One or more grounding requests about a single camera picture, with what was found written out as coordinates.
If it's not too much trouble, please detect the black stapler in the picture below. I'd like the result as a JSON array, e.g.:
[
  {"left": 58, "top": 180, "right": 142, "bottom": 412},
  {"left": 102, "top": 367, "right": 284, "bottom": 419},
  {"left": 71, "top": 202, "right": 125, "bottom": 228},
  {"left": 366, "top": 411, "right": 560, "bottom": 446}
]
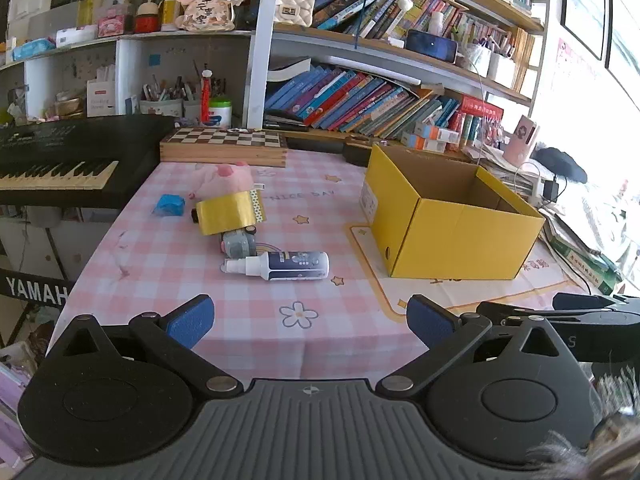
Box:
[{"left": 264, "top": 115, "right": 308, "bottom": 133}]

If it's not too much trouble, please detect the white power strip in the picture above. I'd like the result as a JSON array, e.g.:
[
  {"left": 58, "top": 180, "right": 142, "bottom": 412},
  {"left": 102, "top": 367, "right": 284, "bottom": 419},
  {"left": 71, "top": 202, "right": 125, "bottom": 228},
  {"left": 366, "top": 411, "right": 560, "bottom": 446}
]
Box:
[{"left": 515, "top": 165, "right": 548, "bottom": 206}]

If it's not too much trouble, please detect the pink wall poster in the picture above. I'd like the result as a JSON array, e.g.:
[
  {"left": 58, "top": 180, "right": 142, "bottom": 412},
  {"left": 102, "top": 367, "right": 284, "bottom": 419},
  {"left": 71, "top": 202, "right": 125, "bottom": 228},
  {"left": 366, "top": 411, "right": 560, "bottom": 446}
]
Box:
[{"left": 550, "top": 37, "right": 601, "bottom": 126}]

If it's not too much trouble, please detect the white grey blanket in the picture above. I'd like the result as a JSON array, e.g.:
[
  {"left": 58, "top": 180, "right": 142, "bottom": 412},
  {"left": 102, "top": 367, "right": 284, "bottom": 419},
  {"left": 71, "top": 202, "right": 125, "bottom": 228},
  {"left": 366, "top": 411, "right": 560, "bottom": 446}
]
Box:
[{"left": 550, "top": 180, "right": 640, "bottom": 281}]

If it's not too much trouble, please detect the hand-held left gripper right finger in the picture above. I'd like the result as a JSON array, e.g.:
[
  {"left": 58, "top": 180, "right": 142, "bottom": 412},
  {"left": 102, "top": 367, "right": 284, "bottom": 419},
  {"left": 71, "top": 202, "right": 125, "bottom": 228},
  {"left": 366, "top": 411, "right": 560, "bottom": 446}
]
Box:
[{"left": 375, "top": 294, "right": 583, "bottom": 396}]

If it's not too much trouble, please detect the stack of papers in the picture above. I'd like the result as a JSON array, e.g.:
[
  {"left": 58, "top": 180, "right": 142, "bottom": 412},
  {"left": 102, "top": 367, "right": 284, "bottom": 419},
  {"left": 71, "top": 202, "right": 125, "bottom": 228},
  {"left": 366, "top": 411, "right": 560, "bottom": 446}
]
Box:
[{"left": 462, "top": 145, "right": 623, "bottom": 296}]

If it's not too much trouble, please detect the row of mixed paperback books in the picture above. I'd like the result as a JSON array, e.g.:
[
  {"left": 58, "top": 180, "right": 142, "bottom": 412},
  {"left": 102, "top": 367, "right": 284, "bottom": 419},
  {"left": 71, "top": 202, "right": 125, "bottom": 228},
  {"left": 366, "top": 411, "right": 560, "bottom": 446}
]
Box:
[{"left": 280, "top": 0, "right": 536, "bottom": 68}]

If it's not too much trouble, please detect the black hat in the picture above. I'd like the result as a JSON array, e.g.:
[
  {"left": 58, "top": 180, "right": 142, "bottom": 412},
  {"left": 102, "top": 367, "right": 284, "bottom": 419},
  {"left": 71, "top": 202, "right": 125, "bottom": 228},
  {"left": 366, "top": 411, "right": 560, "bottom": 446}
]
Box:
[{"left": 535, "top": 146, "right": 588, "bottom": 184}]

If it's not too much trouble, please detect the white box red label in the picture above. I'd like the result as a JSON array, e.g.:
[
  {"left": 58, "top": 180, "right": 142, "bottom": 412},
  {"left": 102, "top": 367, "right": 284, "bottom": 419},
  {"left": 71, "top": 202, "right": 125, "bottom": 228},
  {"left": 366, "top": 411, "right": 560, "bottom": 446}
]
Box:
[{"left": 86, "top": 77, "right": 117, "bottom": 117}]

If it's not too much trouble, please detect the gold wrapped box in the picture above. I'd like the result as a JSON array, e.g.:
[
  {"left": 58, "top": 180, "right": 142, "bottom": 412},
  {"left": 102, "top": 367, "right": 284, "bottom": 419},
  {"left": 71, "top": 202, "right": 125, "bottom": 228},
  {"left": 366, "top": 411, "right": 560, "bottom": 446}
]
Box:
[{"left": 194, "top": 186, "right": 267, "bottom": 236}]

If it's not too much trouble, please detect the white spray bottle dark label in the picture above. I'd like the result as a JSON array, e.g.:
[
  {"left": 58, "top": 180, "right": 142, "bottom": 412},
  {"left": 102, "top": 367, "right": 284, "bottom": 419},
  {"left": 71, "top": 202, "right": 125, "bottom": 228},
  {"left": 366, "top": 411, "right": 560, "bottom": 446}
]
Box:
[{"left": 221, "top": 251, "right": 331, "bottom": 282}]

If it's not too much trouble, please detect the fuzzy grey sleeve cuff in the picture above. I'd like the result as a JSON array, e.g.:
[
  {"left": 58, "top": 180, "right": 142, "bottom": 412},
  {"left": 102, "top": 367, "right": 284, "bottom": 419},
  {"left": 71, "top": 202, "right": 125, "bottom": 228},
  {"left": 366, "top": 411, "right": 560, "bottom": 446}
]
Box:
[{"left": 525, "top": 365, "right": 640, "bottom": 480}]

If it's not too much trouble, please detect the pink plush pig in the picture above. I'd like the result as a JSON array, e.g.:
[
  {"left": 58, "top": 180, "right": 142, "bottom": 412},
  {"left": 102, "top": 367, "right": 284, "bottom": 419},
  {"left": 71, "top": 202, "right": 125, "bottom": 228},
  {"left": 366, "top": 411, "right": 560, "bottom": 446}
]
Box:
[{"left": 190, "top": 161, "right": 256, "bottom": 201}]

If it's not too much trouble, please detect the red tassel ornament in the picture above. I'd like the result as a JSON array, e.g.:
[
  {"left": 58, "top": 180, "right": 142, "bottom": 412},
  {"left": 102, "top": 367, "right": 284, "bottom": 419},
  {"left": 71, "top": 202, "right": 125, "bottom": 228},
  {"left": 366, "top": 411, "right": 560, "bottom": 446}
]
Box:
[{"left": 200, "top": 62, "right": 213, "bottom": 123}]

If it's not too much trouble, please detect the black framed picture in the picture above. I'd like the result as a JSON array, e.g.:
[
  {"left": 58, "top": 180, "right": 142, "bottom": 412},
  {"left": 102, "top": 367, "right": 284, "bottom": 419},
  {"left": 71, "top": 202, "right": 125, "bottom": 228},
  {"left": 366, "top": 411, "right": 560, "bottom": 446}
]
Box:
[
  {"left": 560, "top": 0, "right": 607, "bottom": 61},
  {"left": 605, "top": 0, "right": 640, "bottom": 111}
]

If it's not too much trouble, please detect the small blue packet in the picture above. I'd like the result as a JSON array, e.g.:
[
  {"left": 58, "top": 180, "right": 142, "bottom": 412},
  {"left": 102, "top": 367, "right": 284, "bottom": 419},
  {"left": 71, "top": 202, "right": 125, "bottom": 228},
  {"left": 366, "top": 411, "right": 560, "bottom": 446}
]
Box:
[{"left": 152, "top": 194, "right": 185, "bottom": 217}]

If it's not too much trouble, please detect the grey toy car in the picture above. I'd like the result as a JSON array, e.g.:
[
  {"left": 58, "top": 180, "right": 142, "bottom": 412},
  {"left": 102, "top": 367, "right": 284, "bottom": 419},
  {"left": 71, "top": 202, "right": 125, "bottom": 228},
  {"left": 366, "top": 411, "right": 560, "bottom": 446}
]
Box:
[{"left": 220, "top": 225, "right": 259, "bottom": 257}]

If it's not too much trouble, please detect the black keyboard stand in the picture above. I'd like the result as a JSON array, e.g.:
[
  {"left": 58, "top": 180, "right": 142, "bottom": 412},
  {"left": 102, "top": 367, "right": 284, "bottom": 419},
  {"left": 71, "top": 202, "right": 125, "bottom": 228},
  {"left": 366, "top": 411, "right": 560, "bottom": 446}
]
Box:
[{"left": 0, "top": 210, "right": 76, "bottom": 311}]

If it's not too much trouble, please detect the black electronic keyboard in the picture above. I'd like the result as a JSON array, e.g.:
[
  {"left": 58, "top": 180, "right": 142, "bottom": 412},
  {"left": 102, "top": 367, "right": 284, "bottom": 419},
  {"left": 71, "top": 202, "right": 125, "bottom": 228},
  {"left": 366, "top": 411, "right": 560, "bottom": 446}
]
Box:
[{"left": 0, "top": 115, "right": 176, "bottom": 211}]

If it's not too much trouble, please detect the thick black cover book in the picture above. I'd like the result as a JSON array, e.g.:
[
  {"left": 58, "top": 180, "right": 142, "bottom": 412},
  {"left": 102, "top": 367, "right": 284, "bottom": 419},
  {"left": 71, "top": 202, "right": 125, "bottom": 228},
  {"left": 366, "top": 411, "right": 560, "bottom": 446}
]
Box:
[{"left": 267, "top": 57, "right": 313, "bottom": 82}]

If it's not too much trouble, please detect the green cover book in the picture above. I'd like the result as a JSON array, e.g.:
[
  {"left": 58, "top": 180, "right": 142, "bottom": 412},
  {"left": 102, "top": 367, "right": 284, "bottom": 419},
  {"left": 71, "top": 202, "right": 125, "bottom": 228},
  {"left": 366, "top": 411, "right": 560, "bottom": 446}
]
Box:
[{"left": 550, "top": 240, "right": 623, "bottom": 295}]

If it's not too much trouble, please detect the beige mat orange border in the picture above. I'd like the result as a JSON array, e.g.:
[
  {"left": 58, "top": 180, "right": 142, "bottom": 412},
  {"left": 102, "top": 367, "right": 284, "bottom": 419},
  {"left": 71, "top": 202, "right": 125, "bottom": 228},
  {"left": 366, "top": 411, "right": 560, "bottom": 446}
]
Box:
[{"left": 348, "top": 224, "right": 591, "bottom": 323}]

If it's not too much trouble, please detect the blue tissue packet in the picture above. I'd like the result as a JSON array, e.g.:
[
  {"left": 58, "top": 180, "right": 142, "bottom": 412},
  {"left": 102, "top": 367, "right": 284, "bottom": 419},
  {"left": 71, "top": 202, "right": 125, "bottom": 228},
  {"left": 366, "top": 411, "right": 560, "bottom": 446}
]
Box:
[{"left": 12, "top": 40, "right": 56, "bottom": 61}]

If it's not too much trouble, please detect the thick red book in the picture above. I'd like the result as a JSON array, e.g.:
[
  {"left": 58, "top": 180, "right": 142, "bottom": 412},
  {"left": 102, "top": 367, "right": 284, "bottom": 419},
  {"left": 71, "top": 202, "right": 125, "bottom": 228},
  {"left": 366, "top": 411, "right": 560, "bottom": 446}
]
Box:
[{"left": 460, "top": 94, "right": 503, "bottom": 121}]

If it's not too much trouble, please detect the pink checkered desktop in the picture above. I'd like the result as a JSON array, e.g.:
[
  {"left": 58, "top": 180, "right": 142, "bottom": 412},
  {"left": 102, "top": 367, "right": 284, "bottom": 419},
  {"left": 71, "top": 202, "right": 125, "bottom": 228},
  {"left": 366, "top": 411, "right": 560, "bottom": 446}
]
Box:
[{"left": 50, "top": 147, "right": 601, "bottom": 381}]

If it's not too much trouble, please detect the white pen holder with pens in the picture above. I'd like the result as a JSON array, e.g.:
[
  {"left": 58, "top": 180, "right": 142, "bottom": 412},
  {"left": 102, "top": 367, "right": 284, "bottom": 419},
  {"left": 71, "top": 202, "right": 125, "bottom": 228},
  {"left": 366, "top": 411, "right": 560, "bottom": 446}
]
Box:
[{"left": 140, "top": 77, "right": 183, "bottom": 117}]

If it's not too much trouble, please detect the white jar green lid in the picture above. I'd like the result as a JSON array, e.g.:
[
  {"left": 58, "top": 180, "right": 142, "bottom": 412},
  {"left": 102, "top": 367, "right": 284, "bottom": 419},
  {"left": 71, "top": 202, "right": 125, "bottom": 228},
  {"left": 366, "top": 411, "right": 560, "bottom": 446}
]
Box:
[{"left": 207, "top": 96, "right": 233, "bottom": 127}]

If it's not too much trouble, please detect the white desk cup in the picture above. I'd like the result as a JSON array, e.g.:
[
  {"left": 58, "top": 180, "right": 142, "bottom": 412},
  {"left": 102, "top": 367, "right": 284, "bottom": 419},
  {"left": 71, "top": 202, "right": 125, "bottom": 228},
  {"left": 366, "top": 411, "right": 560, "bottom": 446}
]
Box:
[{"left": 487, "top": 52, "right": 517, "bottom": 81}]

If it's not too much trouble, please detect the row of blue picture books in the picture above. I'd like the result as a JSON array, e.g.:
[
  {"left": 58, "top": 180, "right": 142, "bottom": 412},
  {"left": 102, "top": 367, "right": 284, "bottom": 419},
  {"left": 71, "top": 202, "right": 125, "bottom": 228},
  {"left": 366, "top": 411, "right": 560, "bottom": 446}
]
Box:
[{"left": 264, "top": 62, "right": 503, "bottom": 148}]

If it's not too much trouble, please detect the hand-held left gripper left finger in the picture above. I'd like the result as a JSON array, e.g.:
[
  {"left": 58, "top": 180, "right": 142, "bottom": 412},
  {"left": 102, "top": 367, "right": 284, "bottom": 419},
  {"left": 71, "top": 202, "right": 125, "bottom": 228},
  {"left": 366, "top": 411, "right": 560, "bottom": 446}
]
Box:
[{"left": 45, "top": 294, "right": 244, "bottom": 396}]

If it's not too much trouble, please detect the orange white small box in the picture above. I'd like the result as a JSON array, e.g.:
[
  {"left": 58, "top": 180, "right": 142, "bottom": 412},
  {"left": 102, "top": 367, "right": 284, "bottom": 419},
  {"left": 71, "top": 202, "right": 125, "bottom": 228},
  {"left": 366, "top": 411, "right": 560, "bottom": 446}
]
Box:
[
  {"left": 412, "top": 122, "right": 460, "bottom": 143},
  {"left": 401, "top": 133, "right": 447, "bottom": 153}
]

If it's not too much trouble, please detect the yellow cardboard box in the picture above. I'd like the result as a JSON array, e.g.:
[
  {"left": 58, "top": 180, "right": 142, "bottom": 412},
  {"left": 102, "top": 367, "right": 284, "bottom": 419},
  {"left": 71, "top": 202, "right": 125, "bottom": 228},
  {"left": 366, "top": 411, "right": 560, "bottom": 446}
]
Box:
[{"left": 360, "top": 143, "right": 546, "bottom": 280}]

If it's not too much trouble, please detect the black smartphone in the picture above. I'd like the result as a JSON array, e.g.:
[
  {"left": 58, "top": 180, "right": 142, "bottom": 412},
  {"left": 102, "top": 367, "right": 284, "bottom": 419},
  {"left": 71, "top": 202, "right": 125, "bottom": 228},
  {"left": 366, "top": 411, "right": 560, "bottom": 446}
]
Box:
[{"left": 405, "top": 29, "right": 458, "bottom": 64}]

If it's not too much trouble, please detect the clear plastic bag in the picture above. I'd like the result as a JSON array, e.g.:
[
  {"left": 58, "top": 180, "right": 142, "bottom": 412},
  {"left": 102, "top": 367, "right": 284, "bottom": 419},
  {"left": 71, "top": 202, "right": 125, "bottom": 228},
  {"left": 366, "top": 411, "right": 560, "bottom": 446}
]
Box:
[{"left": 465, "top": 42, "right": 493, "bottom": 73}]

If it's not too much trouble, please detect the white wooden bookshelf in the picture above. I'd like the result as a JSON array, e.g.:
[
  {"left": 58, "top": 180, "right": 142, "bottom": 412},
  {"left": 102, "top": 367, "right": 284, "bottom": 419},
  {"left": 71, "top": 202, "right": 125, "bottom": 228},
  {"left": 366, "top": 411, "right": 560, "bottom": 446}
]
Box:
[{"left": 0, "top": 0, "right": 551, "bottom": 133}]

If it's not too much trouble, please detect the yellow white canister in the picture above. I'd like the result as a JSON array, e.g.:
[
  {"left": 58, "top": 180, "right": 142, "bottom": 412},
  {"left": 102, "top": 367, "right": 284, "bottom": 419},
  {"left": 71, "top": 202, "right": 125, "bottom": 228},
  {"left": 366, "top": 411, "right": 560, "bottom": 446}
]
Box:
[{"left": 161, "top": 0, "right": 181, "bottom": 31}]

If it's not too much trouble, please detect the wooden chessboard box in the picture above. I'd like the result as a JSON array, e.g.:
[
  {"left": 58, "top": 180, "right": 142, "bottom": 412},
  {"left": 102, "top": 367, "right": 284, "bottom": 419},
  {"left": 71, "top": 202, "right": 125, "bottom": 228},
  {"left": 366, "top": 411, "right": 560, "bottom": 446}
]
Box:
[{"left": 160, "top": 126, "right": 288, "bottom": 168}]

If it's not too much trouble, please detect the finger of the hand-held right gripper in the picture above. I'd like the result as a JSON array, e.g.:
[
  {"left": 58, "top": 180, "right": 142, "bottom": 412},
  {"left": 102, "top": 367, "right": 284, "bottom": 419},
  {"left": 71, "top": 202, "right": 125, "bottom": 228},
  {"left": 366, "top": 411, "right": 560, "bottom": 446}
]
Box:
[
  {"left": 475, "top": 301, "right": 601, "bottom": 326},
  {"left": 552, "top": 292, "right": 640, "bottom": 311}
]

